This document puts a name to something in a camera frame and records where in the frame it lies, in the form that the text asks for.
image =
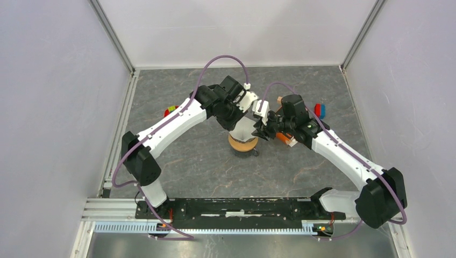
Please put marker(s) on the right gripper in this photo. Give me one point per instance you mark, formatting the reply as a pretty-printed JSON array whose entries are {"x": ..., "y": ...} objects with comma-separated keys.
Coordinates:
[{"x": 263, "y": 131}]

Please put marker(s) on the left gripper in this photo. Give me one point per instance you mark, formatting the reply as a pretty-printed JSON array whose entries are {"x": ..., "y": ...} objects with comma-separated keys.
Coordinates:
[{"x": 229, "y": 126}]

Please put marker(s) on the white paper coffee filter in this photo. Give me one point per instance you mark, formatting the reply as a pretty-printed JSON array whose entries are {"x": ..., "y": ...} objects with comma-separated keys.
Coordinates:
[{"x": 243, "y": 130}]

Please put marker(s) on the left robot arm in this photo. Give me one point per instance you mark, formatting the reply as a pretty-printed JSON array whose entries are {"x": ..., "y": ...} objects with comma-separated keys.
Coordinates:
[{"x": 227, "y": 102}]

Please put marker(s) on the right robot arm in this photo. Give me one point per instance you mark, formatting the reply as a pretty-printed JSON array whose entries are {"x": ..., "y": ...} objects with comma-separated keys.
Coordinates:
[{"x": 380, "y": 196}]

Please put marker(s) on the glass coffee server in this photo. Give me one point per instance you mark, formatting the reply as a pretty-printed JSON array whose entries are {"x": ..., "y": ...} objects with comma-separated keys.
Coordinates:
[{"x": 253, "y": 152}]

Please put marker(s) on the coffee filter box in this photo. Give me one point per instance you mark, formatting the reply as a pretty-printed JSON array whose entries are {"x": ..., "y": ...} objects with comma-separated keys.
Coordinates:
[{"x": 287, "y": 139}]

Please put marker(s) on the multicoloured block stack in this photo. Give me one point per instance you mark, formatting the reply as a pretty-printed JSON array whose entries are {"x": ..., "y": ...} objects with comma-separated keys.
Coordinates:
[{"x": 172, "y": 108}]

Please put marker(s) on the red and blue block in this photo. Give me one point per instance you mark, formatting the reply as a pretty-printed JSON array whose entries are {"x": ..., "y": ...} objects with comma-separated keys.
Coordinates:
[{"x": 320, "y": 110}]

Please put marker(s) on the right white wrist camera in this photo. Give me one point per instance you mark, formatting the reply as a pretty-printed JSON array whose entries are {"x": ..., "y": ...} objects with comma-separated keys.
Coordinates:
[{"x": 260, "y": 111}]

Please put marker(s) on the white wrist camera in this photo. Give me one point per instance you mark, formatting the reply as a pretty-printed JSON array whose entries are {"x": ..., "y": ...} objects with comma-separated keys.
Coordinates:
[
  {"x": 260, "y": 111},
  {"x": 249, "y": 98}
]

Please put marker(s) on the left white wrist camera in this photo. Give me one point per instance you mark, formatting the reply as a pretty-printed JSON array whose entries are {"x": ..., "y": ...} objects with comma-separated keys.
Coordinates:
[{"x": 249, "y": 98}]

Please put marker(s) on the aluminium frame rail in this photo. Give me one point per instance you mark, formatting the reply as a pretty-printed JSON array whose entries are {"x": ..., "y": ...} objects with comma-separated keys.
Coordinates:
[{"x": 120, "y": 209}]

